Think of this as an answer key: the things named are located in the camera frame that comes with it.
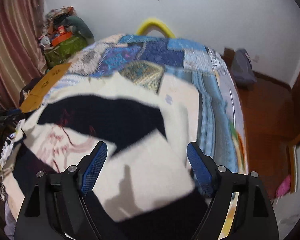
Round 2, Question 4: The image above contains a wooden lap desk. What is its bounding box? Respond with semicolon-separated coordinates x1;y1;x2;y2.
19;63;71;113

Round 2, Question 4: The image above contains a yellow foam tube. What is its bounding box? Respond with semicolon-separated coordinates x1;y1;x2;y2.
135;18;175;38

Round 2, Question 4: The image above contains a green fabric storage box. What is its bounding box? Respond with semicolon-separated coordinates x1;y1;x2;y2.
43;36;88;69

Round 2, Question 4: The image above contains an orange box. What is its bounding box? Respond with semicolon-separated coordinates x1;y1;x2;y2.
51;31;73;47

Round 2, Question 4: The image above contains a dark green plush toy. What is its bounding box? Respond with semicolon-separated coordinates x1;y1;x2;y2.
65;16;95;44

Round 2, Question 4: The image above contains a black and white striped sweater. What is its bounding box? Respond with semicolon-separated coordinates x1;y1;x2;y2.
13;73;217;240

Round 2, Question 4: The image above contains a striped pink curtain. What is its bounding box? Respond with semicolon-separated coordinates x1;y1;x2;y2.
0;0;47;108

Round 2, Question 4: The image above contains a grey bag on floor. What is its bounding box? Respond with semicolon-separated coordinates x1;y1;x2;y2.
230;49;257;87

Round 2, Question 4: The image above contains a pink item on floor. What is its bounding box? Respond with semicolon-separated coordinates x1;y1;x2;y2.
275;174;291;198

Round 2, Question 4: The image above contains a blue patchwork bedspread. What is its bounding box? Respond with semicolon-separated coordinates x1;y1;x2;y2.
41;33;249;239

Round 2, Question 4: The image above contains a pile of clothes on box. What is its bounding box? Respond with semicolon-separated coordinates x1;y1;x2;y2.
39;6;77;39

